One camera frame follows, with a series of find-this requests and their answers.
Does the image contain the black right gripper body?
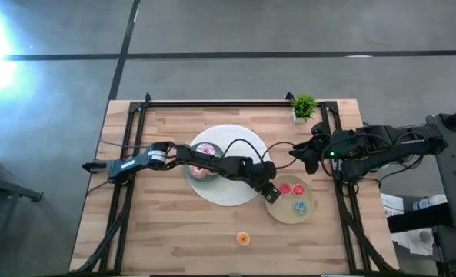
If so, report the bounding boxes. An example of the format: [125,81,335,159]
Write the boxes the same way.
[305,132,344,175]

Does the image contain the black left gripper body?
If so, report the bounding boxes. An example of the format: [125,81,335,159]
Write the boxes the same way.
[250,172,277,194]

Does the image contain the large chocolate icing donut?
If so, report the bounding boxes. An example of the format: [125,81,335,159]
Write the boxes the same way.
[195,142,218,157]

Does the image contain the beige round plate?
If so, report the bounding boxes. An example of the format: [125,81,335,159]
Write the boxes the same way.
[264,175,315,225]

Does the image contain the green plant in white pot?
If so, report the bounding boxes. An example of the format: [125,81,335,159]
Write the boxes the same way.
[290,93,320,125]

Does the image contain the large white round plate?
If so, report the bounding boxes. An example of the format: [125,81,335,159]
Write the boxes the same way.
[184,124,271,208]

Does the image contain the teal round plate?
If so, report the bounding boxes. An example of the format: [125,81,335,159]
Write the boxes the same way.
[184,142,225,183]

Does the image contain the white paper sheets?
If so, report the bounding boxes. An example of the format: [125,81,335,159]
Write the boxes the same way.
[380,192,405,219]

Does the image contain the white plastic bottle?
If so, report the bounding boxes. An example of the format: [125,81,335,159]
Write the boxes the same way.
[412,194,449,212]

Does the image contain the white paper cup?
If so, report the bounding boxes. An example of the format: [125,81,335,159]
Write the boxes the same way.
[418,229,435,247]

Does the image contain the glass side table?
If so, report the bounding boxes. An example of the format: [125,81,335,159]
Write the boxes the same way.
[0,152,44,277]

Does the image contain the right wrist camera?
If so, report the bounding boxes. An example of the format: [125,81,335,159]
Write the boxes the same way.
[311,122,331,139]

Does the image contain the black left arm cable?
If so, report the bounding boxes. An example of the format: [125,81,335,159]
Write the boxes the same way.
[221,137,309,171]

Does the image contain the bundle of loose cables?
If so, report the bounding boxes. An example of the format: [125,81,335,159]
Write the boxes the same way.
[381,153,424,182]

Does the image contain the black aluminium table frame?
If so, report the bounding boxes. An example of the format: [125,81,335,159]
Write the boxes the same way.
[73,92,400,275]

